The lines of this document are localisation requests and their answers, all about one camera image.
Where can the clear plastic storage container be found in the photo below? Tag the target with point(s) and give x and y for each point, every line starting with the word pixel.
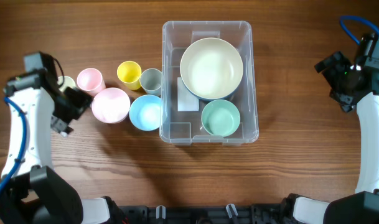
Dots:
pixel 185 127

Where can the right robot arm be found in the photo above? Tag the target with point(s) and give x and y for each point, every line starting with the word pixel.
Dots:
pixel 363 205

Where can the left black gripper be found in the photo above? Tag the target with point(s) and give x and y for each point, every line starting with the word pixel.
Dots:
pixel 68 109

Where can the yellow cup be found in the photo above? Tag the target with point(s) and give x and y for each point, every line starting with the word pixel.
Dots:
pixel 129 73

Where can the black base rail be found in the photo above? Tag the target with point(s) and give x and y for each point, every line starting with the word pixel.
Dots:
pixel 254 214

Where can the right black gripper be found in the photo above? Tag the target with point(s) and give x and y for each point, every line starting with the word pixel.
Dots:
pixel 337 82

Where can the grey cup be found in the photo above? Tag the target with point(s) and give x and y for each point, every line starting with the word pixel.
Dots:
pixel 151 81

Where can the light blue bowl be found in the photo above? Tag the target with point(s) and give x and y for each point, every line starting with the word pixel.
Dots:
pixel 145 112

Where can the white label in container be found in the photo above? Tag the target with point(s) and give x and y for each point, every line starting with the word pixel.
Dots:
pixel 185 100

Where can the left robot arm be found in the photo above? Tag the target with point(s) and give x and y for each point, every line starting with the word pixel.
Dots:
pixel 30 190

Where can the pale green cup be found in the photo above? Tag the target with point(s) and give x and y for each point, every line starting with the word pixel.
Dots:
pixel 65 82

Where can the pink bowl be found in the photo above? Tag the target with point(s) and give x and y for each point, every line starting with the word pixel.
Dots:
pixel 111 105

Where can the cream plate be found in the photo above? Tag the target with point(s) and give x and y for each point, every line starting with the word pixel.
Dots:
pixel 211 60

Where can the dark blue plate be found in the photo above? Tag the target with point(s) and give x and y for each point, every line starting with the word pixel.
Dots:
pixel 209 92

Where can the pink cup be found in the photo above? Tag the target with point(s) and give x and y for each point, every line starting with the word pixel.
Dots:
pixel 91 81

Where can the mint green bowl small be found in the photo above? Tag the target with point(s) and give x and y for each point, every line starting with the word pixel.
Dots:
pixel 220 118

